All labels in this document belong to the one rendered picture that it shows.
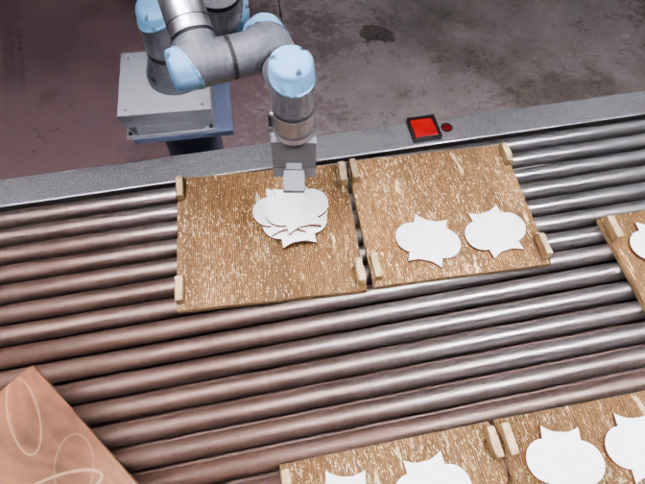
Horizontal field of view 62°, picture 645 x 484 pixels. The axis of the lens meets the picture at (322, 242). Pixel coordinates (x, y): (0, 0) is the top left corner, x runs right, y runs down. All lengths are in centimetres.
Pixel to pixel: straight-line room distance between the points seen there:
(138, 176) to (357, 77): 175
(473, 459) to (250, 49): 84
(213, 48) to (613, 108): 115
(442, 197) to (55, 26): 265
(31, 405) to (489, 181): 109
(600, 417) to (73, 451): 97
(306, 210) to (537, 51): 232
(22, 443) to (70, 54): 250
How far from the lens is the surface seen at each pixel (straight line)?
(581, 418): 120
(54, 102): 307
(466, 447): 111
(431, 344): 117
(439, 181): 136
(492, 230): 130
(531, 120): 159
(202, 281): 120
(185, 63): 95
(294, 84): 89
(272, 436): 110
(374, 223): 126
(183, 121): 150
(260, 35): 98
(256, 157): 139
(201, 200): 131
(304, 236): 120
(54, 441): 106
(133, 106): 151
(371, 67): 300
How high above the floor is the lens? 200
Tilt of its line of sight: 60 degrees down
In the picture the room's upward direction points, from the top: 3 degrees clockwise
